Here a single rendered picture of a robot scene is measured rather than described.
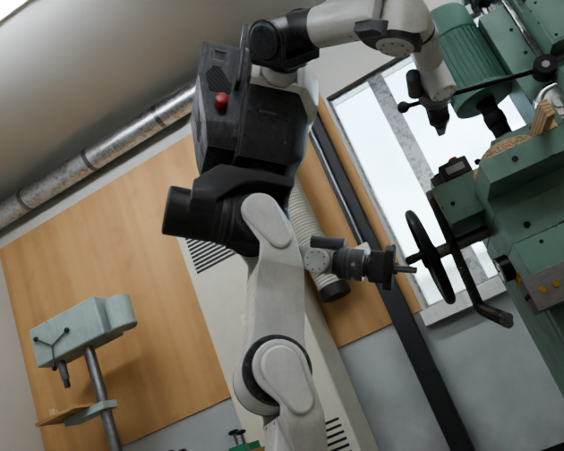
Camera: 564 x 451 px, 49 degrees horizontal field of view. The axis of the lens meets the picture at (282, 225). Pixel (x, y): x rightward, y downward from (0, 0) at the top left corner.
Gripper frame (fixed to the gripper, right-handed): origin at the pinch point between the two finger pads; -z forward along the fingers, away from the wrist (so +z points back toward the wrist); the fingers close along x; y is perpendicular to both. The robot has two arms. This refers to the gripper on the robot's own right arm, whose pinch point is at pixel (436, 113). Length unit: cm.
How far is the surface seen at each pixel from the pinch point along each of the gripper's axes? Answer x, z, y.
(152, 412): 52, -174, -178
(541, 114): 18.6, 25.1, 19.1
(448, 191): 21.6, -4.0, -2.2
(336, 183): -40, -143, -45
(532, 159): 26.2, 19.0, 15.6
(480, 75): -9.9, -5.8, 15.0
